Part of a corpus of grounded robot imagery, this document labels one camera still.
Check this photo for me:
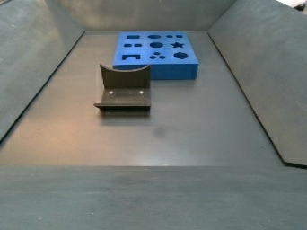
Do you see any black curved holder stand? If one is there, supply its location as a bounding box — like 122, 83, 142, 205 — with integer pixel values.
94, 65, 150, 110

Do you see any blue foam shape-sorting block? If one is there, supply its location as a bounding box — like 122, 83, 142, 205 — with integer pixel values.
112, 31, 198, 80

